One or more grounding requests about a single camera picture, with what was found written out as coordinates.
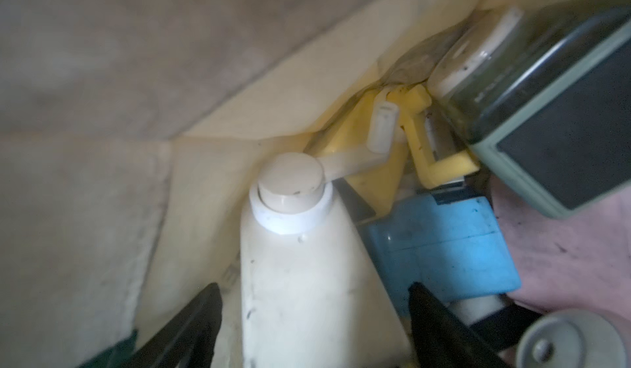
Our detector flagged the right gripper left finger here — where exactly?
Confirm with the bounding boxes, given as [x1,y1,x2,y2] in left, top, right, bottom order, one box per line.
[123,282,223,367]

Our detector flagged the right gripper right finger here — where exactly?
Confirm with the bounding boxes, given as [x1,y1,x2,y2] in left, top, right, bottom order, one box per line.
[409,282,508,367]

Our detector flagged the white pencil sharpener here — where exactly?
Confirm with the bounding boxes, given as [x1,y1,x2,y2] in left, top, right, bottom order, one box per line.
[240,101,412,368]

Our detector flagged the cream tote bag green handles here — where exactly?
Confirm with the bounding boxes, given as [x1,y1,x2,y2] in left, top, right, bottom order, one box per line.
[1,0,566,367]

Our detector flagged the yellow pencil sharpener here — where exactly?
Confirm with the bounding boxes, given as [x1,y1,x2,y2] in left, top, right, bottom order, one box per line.
[305,84,480,224]

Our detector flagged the blue sharpener in bag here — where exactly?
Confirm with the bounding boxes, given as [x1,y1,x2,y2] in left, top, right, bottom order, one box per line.
[358,193,522,317]

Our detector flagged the green sharpener in bag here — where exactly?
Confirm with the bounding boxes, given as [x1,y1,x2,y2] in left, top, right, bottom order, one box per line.
[427,0,630,218]

